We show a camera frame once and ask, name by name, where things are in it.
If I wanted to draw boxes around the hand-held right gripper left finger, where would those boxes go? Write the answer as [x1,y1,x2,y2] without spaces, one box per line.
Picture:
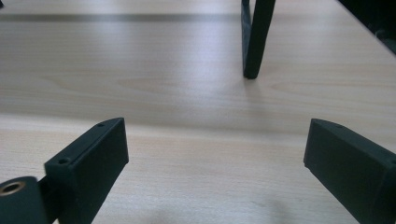
[44,117,130,224]

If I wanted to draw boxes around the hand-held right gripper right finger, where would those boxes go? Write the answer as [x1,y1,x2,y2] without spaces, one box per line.
[303,118,396,224]

